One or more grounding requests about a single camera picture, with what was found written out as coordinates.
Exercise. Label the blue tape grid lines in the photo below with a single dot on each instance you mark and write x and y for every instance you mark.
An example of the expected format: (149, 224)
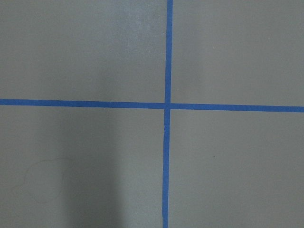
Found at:
(166, 106)

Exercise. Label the brown paper table cover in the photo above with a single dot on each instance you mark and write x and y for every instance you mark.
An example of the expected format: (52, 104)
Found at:
(77, 167)

